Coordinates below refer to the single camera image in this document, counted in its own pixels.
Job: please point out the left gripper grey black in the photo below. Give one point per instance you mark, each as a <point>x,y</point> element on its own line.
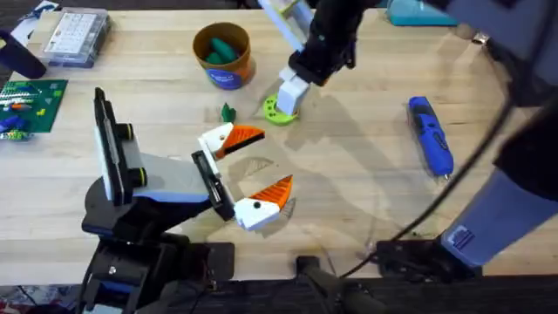
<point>174,176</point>

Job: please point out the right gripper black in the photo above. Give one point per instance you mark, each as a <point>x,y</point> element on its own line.
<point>331,39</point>

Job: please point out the green disc with holes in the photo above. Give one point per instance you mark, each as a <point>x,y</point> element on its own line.
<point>271,111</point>

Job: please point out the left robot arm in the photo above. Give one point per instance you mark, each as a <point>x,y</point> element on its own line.
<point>131,220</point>

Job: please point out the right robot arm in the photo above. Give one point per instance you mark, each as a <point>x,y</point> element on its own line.
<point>501,218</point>

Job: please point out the small green toy vegetable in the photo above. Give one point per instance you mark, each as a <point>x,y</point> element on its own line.
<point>228,114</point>

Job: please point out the blue electric screwdriver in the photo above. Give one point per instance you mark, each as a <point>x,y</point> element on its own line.
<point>429,135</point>

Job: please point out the right wrist upright pale plate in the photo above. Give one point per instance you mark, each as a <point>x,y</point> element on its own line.
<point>287,19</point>

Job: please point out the brown toy tub blue label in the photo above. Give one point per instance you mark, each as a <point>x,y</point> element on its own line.
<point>224,52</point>

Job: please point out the left wrist upright black plate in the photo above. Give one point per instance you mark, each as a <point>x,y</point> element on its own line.
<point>114,144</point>

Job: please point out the teal box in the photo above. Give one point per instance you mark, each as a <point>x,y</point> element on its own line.
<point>414,13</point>

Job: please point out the clear plastic parts box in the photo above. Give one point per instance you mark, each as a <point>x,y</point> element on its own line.
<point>74,37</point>

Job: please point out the green board with toy blocks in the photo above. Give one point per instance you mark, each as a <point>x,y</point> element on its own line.
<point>30,107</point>

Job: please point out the white paper packet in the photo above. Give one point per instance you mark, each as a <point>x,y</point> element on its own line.
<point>30,22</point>

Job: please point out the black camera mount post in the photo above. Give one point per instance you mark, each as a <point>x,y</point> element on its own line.
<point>322,279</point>

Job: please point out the black rail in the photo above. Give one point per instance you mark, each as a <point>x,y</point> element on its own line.
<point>436,298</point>

